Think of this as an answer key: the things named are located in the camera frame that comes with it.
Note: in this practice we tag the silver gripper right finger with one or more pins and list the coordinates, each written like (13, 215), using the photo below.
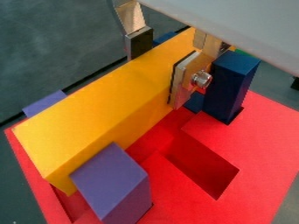
(192, 70)

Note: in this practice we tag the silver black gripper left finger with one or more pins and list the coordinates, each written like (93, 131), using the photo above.
(137, 32)

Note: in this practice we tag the yellow long block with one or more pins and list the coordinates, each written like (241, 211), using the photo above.
(113, 111)

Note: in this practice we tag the red board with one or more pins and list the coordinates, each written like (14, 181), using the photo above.
(214, 173)

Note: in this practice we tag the dark blue U-shaped block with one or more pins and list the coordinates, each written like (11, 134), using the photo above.
(233, 71)

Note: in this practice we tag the purple U-shaped block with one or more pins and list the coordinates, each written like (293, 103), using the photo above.
(114, 185)

